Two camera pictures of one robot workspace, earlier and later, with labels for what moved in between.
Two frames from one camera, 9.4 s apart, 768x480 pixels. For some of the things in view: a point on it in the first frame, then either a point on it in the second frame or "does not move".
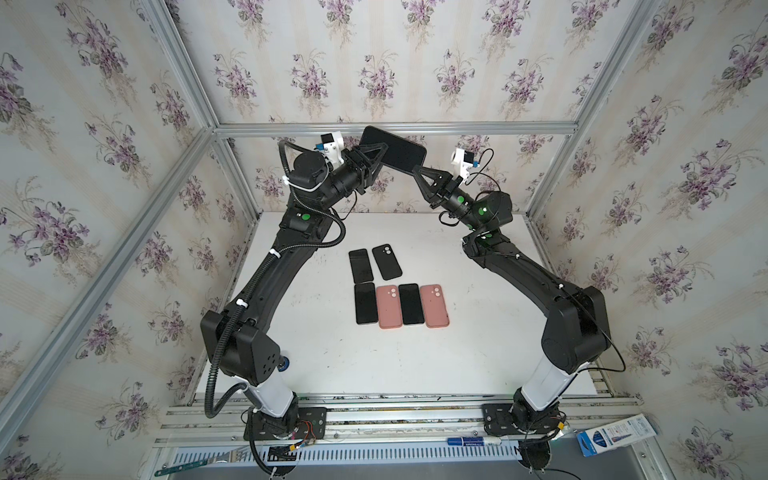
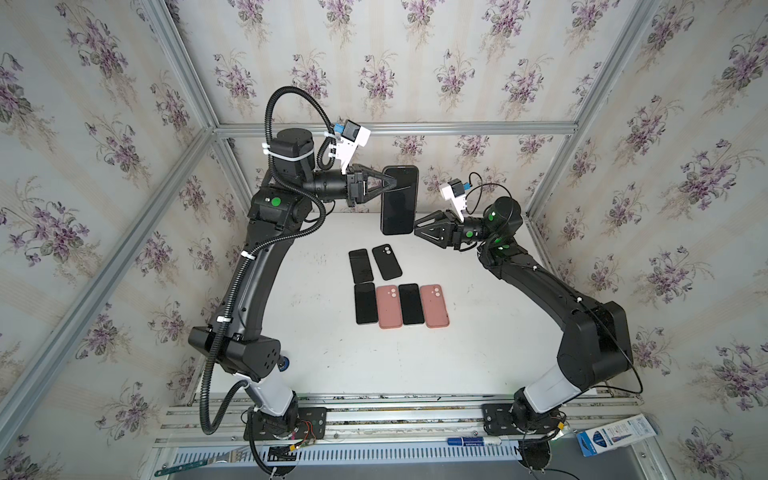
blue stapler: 283,363 does not move
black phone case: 387,262 does not move
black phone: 365,303 does not move
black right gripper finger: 435,174 -> 441,217
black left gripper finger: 377,166 -> 373,193
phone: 411,304 does not move
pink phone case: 388,307 does not move
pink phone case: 434,307 does not move
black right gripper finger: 428,191 -> 441,235
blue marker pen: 474,441 does not move
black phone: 401,153 -> 399,205
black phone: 360,266 does not move
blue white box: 607,436 does not move
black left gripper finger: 382,147 -> 387,179
